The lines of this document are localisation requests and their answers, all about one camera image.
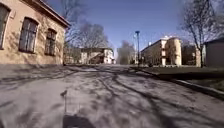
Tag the white building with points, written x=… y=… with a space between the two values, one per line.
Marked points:
x=107 y=56

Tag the hazy tree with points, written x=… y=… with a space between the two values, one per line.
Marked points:
x=126 y=53

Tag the grey asphalt road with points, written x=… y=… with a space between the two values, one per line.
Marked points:
x=110 y=96

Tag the dark street lamp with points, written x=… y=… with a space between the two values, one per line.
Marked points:
x=137 y=43

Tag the group of bare trees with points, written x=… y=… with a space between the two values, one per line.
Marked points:
x=88 y=36

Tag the yellow building with rounded corner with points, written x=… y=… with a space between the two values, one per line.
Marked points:
x=156 y=53

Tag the grass strip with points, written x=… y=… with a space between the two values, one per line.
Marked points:
x=186 y=71

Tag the brown building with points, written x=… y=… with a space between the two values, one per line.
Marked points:
x=190 y=55

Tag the stone kerb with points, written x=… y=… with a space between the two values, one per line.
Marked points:
x=200 y=88

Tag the large bare tree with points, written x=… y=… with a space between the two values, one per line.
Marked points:
x=201 y=36

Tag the yellow building with arched windows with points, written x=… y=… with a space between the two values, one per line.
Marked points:
x=33 y=15

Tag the grey building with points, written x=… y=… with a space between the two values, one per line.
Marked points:
x=215 y=53

